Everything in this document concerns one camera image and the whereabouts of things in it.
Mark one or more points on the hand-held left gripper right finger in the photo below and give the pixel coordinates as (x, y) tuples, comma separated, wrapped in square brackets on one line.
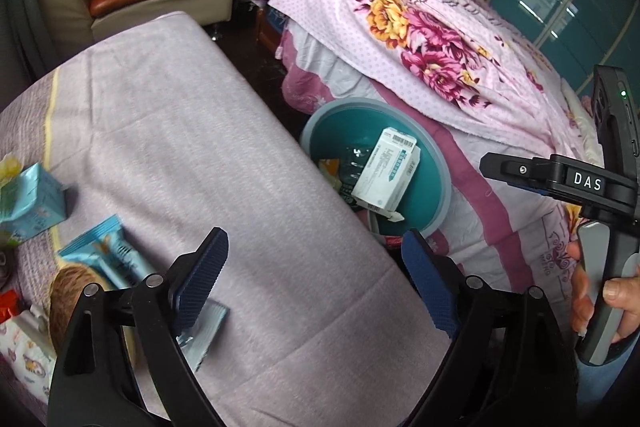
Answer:
[(430, 287)]

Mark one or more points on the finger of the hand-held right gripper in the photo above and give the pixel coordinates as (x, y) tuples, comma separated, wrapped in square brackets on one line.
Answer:
[(515, 172)]

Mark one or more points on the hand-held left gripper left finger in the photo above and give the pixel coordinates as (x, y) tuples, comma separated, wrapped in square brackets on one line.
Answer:
[(200, 287)]

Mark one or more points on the silver blue foil wrapper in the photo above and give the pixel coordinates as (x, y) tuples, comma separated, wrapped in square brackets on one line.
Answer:
[(205, 332)]

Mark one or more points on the teal waste bin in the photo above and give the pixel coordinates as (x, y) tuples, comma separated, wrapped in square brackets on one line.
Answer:
[(425, 187)]

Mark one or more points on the white barcode medicine box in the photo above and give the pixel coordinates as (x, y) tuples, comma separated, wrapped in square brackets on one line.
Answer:
[(385, 172)]

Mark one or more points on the clear green-label plastic bottle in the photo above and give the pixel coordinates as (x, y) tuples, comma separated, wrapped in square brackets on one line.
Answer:
[(350, 157)]

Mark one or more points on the light blue milk carton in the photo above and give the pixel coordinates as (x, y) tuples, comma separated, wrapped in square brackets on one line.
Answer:
[(30, 207)]

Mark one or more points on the yellow plastic bag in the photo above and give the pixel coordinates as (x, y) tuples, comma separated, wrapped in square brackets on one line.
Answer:
[(7, 172)]

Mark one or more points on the person's right hand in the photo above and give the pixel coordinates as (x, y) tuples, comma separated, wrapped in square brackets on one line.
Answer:
[(622, 294)]

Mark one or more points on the pink white quilt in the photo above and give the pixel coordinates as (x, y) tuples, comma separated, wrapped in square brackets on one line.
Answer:
[(500, 232)]

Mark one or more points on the brown round disc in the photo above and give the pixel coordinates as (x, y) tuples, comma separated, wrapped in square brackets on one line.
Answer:
[(70, 302)]

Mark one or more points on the purple tablecloth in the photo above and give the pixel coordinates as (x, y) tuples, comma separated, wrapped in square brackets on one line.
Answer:
[(175, 132)]

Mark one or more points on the white printed packet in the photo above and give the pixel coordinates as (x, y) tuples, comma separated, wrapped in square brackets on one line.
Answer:
[(25, 352)]

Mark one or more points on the red snack wrapper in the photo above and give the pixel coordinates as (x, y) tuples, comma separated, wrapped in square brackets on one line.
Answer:
[(7, 304)]

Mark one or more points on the dark blue box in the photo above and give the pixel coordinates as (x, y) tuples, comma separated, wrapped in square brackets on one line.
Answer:
[(272, 27)]

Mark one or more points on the grey metal frame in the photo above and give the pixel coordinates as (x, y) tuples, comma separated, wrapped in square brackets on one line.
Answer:
[(22, 7)]

